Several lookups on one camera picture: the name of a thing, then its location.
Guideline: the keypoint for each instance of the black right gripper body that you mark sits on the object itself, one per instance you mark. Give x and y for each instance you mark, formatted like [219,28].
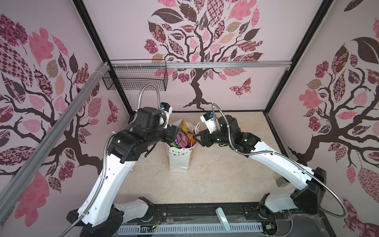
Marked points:
[204,138]

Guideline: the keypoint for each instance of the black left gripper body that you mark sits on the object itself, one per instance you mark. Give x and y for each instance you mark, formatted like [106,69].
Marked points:
[166,135]

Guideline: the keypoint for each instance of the purple candy packet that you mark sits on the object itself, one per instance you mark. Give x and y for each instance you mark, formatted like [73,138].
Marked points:
[182,140]

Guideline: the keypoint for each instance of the orange snack packet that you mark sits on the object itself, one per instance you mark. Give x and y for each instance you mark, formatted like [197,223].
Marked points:
[191,141]

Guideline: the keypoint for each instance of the orange skittles style packet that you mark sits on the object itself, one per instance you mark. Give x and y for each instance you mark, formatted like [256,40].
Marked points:
[186,127]

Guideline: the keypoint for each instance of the white paper gift bag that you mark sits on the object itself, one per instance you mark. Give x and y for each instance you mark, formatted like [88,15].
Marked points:
[179,159]

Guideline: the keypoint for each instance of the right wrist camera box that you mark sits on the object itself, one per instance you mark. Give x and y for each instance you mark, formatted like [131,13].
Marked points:
[209,120]

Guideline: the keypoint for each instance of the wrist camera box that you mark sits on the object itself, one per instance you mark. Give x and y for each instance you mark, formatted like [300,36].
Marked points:
[209,120]
[167,111]

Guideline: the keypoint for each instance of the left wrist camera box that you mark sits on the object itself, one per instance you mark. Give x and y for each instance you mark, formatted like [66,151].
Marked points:
[167,111]

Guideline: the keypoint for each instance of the black wire mesh basket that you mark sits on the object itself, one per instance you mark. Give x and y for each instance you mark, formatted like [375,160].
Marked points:
[134,74]

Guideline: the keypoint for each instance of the white handle on base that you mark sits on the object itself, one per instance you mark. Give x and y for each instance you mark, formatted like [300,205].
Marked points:
[223,219]

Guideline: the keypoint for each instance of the aluminium rail back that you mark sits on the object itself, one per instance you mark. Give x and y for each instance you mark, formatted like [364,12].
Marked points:
[201,65]

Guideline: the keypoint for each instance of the aluminium rail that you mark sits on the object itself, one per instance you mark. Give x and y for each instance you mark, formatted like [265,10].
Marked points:
[201,65]
[24,176]

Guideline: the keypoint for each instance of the white slotted cable duct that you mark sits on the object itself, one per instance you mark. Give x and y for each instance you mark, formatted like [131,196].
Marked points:
[188,229]

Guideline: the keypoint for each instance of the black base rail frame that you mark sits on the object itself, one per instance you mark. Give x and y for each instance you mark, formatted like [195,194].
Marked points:
[142,218]

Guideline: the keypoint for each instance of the aluminium rail left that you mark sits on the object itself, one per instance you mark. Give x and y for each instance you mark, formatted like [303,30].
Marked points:
[24,176]

